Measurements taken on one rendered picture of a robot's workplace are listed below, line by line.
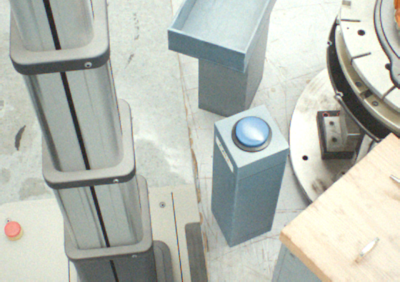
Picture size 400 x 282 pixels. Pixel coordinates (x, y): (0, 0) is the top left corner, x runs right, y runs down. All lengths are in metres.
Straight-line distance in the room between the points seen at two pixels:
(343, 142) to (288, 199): 0.12
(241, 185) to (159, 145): 1.18
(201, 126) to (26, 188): 0.96
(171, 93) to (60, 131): 1.28
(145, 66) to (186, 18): 1.24
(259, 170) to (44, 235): 0.89
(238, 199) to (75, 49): 0.30
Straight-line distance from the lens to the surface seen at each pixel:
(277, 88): 1.24
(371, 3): 0.96
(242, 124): 0.89
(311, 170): 1.14
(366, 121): 0.94
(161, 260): 1.61
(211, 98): 1.17
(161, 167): 2.05
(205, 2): 1.03
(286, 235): 0.80
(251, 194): 0.96
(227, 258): 1.09
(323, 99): 1.22
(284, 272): 0.90
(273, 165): 0.91
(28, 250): 1.70
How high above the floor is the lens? 1.80
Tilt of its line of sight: 58 degrees down
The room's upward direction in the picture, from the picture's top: straight up
